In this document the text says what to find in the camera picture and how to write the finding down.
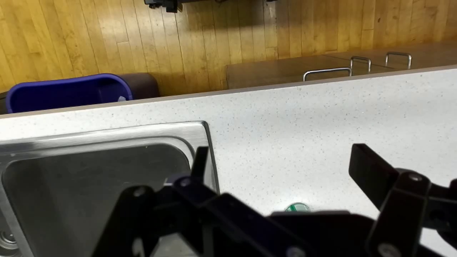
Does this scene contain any stainless steel double sink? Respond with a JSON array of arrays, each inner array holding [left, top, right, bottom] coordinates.
[[0, 122, 212, 257]]

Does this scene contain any blue plastic bin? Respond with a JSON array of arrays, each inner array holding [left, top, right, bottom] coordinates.
[[6, 73, 133, 113]]

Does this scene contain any wooden lower cabinet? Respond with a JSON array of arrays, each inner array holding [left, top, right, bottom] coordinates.
[[226, 42, 457, 89]]

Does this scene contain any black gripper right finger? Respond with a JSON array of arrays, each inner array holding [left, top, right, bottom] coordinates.
[[349, 143, 457, 257]]

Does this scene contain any green soda can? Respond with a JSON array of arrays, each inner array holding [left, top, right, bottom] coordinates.
[[286, 203, 312, 213]]

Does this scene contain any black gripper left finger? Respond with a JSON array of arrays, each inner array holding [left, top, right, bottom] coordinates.
[[92, 147, 306, 257]]

